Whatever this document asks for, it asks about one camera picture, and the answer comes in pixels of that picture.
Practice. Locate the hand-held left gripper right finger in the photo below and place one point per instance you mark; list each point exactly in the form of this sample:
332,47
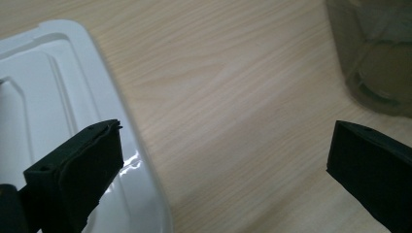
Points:
372,171

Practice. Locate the plastic storage box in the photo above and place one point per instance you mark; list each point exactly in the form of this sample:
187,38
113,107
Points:
379,55

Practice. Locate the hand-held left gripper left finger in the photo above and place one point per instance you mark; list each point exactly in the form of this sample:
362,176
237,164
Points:
81,181

